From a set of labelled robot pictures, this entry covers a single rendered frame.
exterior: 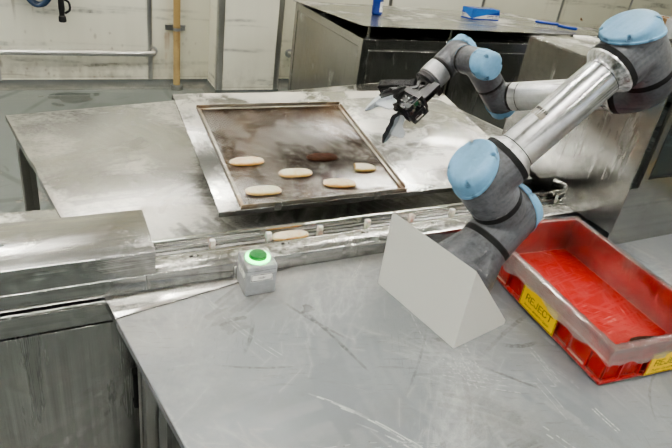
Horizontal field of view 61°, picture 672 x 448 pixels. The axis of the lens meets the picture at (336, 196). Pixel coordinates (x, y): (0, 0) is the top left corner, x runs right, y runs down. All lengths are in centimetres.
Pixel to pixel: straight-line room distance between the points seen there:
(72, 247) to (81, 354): 25
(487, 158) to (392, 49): 225
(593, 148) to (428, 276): 79
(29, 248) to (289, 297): 54
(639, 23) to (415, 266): 66
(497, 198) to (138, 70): 418
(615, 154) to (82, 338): 145
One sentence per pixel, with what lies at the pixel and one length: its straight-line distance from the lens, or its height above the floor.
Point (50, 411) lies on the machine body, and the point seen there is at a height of 53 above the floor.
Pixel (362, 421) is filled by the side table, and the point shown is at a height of 82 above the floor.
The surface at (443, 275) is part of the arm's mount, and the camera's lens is 120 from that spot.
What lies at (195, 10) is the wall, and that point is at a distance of 504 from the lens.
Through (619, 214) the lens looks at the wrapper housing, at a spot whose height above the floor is 93.
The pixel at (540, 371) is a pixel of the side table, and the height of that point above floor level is 82.
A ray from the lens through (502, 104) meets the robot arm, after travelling 159.
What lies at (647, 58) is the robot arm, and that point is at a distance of 132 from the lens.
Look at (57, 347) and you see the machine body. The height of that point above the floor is 71.
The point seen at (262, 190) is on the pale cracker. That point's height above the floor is 91.
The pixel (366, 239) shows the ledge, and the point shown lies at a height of 86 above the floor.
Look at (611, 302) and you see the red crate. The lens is 159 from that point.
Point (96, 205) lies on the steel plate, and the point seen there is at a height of 82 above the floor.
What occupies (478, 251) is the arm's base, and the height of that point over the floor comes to 100.
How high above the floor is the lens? 162
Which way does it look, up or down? 28 degrees down
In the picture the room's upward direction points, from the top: 9 degrees clockwise
